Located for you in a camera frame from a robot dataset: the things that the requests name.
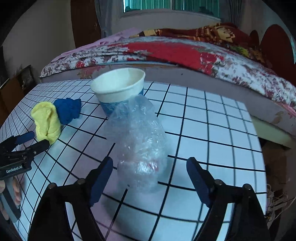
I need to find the yellow knotted cloth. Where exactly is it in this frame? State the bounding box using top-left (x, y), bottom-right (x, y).
top-left (31, 101), bottom-right (61, 145)

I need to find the blue knotted cloth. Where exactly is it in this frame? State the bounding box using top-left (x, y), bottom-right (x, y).
top-left (54, 98), bottom-right (81, 125)

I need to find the clear plastic bag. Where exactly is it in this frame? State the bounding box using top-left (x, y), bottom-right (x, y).
top-left (104, 95), bottom-right (168, 192)

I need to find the blue patterned paper cup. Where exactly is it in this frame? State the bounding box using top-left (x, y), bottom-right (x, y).
top-left (91, 68), bottom-right (145, 116)

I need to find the person's left hand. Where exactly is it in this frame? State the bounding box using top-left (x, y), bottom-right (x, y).
top-left (1, 177), bottom-right (21, 223)

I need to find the wooden tv cabinet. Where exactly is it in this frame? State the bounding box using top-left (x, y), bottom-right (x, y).
top-left (1, 65), bottom-right (37, 125)

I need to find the white grid tablecloth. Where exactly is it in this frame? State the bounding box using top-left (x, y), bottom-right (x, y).
top-left (1, 80), bottom-right (267, 240)

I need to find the bed with floral sheet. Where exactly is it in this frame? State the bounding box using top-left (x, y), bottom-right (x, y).
top-left (40, 36), bottom-right (295, 136)

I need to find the dark wooden door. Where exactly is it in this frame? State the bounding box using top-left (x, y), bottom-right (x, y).
top-left (70, 0), bottom-right (101, 48)

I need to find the pink bed sheet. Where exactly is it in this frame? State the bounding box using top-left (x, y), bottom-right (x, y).
top-left (59, 28), bottom-right (142, 58)

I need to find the red patterned blanket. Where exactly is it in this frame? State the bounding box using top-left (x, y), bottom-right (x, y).
top-left (131, 23), bottom-right (265, 64)

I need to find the red heart-shaped headboard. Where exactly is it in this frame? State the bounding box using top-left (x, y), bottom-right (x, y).
top-left (250, 24), bottom-right (295, 85)

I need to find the grey curtain by window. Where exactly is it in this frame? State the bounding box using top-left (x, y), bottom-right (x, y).
top-left (94, 0), bottom-right (113, 38)

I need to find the green curtained window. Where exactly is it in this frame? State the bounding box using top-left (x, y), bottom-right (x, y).
top-left (123, 0), bottom-right (220, 18)

